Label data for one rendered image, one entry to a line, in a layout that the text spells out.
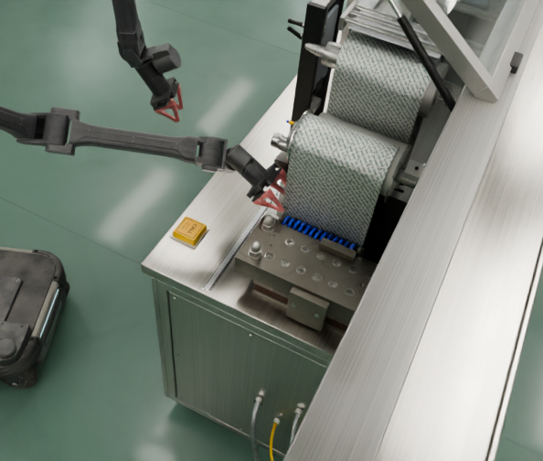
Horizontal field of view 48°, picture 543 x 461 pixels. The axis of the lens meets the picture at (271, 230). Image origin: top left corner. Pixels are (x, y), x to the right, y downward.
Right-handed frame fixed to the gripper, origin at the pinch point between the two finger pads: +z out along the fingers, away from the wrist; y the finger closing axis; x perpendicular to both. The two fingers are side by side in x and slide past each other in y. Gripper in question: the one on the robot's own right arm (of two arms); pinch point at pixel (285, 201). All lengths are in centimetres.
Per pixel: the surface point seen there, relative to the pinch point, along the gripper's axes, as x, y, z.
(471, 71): 70, 15, -5
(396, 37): 38.8, -29.3, -9.5
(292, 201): 2.5, 0.4, 1.0
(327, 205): 10.6, 0.6, 7.0
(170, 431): -102, 32, 38
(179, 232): -25.9, 12.4, -14.0
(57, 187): -162, -48, -60
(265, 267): -1.7, 19.2, 5.4
